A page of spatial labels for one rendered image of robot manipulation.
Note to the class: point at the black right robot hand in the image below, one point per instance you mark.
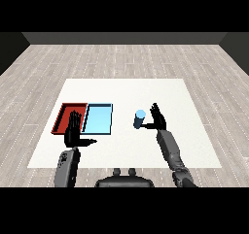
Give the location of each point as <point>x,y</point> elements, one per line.
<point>159,120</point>

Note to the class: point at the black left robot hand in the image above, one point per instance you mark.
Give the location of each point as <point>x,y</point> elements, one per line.
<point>72,136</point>

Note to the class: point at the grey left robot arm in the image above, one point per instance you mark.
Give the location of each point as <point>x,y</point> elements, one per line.
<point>67,168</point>

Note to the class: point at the red shallow open box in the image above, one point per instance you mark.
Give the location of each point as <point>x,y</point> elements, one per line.
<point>64,118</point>

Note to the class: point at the small blue can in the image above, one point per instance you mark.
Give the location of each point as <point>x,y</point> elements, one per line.
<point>139,119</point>

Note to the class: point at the light blue shallow open box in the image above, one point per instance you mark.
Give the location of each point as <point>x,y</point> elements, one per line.
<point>98,118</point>

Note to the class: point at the dark grey robot body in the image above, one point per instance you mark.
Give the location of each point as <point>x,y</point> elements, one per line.
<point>124,181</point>

